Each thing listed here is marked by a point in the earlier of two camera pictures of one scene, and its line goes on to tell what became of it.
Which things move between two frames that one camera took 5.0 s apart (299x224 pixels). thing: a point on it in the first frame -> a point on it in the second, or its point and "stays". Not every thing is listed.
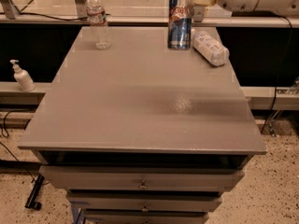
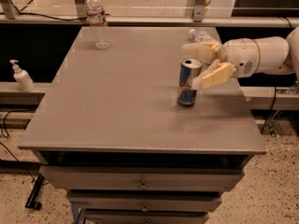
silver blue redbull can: x=180 y=7 -> x=190 y=70
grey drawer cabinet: x=142 y=133 stays
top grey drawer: x=139 y=179 stays
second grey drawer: x=146 y=202 stays
